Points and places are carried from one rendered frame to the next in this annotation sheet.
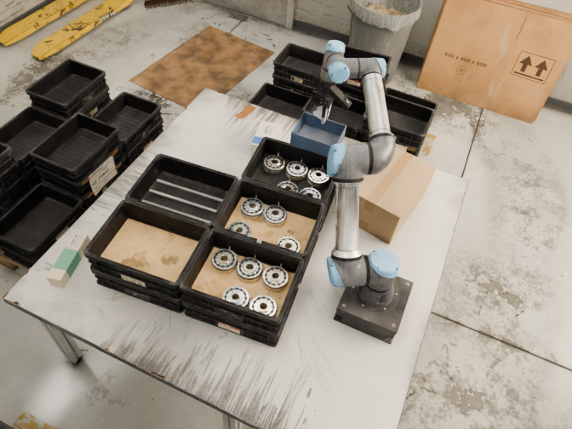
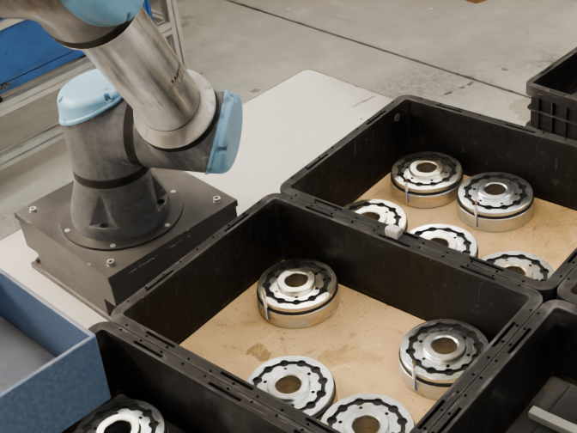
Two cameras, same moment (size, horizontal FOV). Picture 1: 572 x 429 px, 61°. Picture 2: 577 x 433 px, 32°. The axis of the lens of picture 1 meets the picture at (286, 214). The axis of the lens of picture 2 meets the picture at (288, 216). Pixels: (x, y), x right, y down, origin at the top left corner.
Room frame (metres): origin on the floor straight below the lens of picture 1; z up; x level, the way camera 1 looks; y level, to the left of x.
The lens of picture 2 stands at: (2.03, 0.48, 1.65)
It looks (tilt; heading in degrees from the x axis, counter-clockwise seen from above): 35 degrees down; 210
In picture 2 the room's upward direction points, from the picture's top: 8 degrees counter-clockwise
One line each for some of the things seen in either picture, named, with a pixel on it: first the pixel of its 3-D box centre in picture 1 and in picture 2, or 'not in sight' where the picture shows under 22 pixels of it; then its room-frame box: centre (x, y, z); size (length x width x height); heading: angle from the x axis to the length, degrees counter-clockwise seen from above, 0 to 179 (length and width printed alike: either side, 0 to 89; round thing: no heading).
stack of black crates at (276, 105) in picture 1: (281, 114); not in sight; (2.77, 0.12, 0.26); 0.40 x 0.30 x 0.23; 71
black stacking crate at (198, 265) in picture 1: (243, 280); (465, 216); (0.99, 0.14, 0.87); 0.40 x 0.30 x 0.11; 76
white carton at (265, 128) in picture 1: (266, 140); not in sight; (1.94, 0.15, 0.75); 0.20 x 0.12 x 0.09; 171
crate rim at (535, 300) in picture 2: (270, 216); (322, 314); (1.28, 0.06, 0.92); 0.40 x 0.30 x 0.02; 76
